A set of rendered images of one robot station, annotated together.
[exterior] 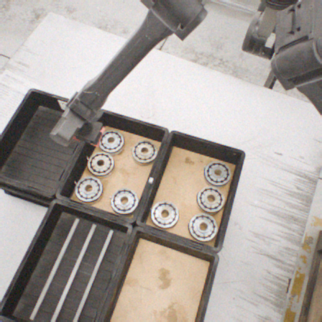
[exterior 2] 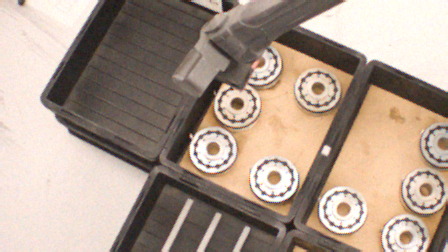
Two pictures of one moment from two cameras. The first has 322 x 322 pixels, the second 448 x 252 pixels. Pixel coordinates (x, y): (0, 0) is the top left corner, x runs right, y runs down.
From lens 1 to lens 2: 0.28 m
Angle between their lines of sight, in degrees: 6
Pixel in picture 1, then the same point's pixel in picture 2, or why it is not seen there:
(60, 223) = (160, 202)
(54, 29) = not seen: outside the picture
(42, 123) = (139, 18)
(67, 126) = (204, 68)
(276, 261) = not seen: outside the picture
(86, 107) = (240, 43)
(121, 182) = (271, 142)
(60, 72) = not seen: outside the picture
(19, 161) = (97, 83)
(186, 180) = (387, 150)
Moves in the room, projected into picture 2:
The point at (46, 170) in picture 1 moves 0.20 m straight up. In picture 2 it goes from (141, 105) to (124, 72)
